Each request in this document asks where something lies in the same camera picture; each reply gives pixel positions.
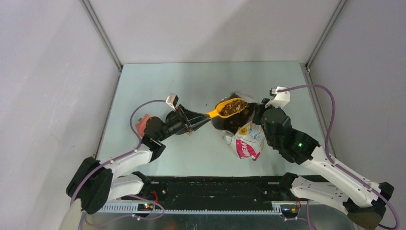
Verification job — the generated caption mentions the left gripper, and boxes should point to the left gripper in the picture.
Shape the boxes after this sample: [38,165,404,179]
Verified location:
[157,103,210,141]

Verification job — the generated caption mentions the cat food bag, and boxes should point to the cat food bag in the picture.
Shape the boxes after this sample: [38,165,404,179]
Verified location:
[211,91,266,161]

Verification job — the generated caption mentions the yellow plastic scoop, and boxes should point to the yellow plastic scoop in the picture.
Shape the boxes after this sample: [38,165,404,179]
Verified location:
[206,98,248,119]

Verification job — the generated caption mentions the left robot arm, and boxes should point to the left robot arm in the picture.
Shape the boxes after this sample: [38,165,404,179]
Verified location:
[66,105,211,214]

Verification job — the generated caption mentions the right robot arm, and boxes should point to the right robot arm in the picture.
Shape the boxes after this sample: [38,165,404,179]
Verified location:
[253,99,394,230]

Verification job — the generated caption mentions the black pet bowl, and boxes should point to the black pet bowl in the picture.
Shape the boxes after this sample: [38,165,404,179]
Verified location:
[165,111,178,127]

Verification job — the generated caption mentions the pink cat bowl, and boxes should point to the pink cat bowl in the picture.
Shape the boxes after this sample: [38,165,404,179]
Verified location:
[135,114,152,138]

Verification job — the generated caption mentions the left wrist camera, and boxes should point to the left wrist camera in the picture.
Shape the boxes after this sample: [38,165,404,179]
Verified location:
[165,93,179,111]

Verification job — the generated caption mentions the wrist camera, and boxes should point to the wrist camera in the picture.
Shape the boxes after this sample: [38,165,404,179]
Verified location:
[265,86,291,108]
[165,93,179,111]

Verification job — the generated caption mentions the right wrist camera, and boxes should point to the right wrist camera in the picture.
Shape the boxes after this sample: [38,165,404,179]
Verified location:
[265,86,291,108]

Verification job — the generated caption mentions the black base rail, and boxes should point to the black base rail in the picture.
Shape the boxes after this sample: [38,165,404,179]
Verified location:
[136,176,297,211]

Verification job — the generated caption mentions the aluminium frame rail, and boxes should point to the aluminium frame rail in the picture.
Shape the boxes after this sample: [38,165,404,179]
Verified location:
[73,181,362,217]

